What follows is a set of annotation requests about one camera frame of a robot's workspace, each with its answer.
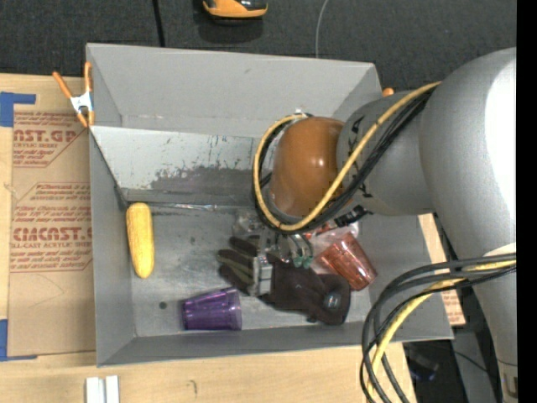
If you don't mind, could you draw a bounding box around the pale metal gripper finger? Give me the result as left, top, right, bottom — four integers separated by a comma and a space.
232, 212, 266, 248
250, 255, 274, 297

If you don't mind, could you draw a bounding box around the dark brown glove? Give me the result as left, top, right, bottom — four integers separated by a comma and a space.
216, 236, 352, 327

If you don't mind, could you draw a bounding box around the purple plastic cup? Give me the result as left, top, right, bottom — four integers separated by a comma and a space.
180, 287, 244, 332

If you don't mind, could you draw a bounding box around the grey metal bin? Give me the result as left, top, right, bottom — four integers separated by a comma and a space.
85, 43, 455, 368

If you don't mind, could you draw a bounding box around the orange plastic cup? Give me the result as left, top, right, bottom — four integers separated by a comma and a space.
314, 231, 378, 292

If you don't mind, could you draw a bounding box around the yellow corn cob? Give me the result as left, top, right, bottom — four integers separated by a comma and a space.
125, 201, 156, 280

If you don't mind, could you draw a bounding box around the brown cardboard board, red print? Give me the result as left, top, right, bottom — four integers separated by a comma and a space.
0, 72, 467, 359

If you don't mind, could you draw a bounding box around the black cylinder on white bracket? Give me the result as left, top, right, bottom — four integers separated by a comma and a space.
331, 205, 372, 238

